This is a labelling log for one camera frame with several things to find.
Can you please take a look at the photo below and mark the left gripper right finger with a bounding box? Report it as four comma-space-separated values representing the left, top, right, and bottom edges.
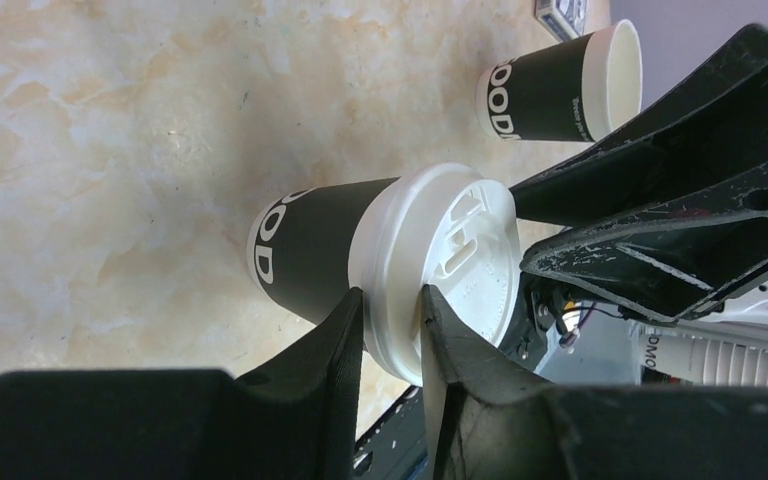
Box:
420, 285, 768, 479

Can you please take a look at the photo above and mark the white plastic cup lid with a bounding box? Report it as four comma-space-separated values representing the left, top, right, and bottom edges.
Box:
348, 163, 521, 386

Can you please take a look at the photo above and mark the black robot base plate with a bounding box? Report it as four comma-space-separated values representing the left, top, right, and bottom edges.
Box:
351, 386, 432, 480

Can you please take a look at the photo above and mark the blue playing card box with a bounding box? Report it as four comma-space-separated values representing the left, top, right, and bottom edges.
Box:
534, 0, 588, 42

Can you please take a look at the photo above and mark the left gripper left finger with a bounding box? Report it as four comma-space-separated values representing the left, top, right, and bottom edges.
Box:
0, 288, 364, 479

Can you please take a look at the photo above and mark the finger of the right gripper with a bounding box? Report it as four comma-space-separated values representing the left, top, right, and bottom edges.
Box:
511, 23, 768, 227
521, 161, 768, 323

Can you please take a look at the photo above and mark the black paper coffee cup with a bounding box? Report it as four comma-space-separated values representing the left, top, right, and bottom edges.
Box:
245, 178, 395, 325

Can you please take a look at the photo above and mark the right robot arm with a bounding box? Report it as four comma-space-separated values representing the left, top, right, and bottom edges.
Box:
512, 23, 768, 386

